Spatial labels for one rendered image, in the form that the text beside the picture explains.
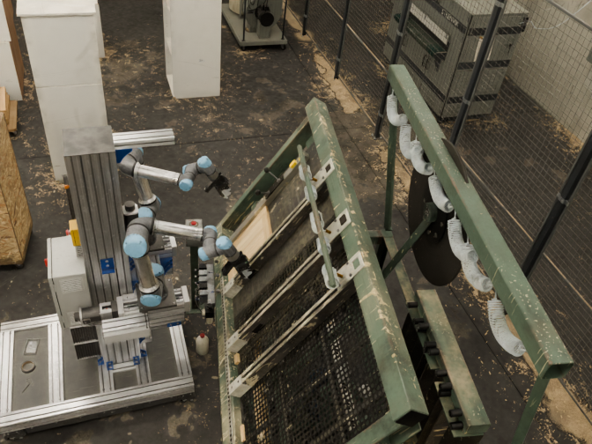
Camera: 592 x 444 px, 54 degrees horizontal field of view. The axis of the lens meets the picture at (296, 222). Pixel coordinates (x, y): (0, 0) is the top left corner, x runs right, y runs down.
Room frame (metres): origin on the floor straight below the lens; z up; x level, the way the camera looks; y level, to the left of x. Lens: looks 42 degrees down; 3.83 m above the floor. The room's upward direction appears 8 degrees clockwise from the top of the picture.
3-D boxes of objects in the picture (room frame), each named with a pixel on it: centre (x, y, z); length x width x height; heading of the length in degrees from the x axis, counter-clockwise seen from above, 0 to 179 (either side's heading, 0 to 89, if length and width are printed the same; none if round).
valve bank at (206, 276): (2.67, 0.56, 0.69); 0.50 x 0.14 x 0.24; 13
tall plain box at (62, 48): (4.85, 2.32, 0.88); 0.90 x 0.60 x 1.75; 23
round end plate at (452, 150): (2.45, -0.72, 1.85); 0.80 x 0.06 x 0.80; 13
